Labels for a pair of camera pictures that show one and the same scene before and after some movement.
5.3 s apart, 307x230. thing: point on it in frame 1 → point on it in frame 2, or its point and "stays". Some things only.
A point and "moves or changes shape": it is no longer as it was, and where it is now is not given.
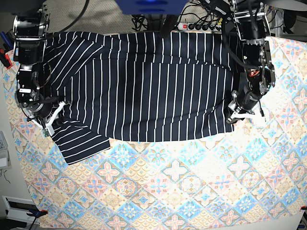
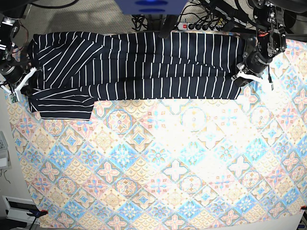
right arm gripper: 242,104 → 255,63
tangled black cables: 139,20 stays
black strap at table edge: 169,25 stays
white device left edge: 5,163 stays
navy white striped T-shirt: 137,87 moves or changes shape
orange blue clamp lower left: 36,213 stays
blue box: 151,7 stays
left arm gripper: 35,106 → 11,79
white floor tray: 17,208 stays
